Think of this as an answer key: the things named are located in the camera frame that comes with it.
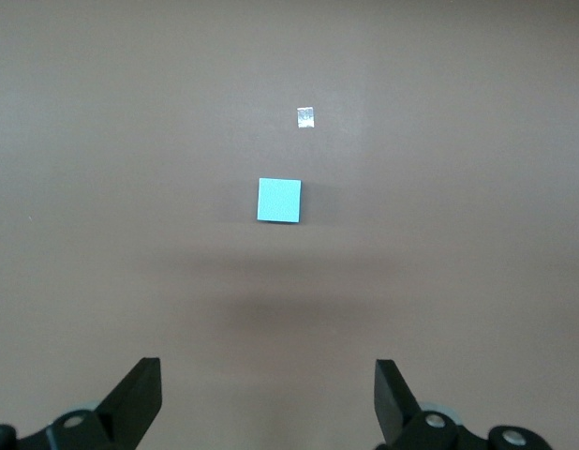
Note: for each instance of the light blue foam block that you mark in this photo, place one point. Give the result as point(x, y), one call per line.
point(279, 200)

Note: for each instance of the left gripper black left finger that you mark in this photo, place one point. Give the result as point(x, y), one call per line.
point(130, 398)

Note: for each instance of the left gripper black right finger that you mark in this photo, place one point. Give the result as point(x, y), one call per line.
point(397, 403)

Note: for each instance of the clear tape piece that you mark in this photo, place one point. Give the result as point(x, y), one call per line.
point(306, 117)

